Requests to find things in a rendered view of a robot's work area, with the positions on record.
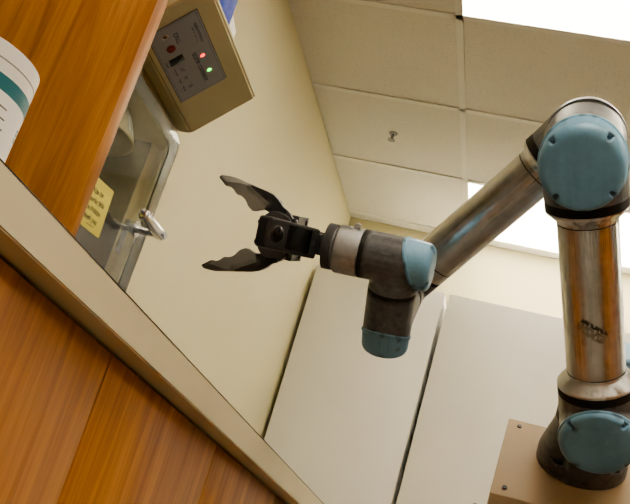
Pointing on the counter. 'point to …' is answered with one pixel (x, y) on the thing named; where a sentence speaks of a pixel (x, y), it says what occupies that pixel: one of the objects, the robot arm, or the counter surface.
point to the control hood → (216, 97)
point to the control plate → (178, 36)
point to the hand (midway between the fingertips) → (209, 220)
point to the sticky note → (97, 208)
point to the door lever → (149, 226)
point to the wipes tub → (3, 91)
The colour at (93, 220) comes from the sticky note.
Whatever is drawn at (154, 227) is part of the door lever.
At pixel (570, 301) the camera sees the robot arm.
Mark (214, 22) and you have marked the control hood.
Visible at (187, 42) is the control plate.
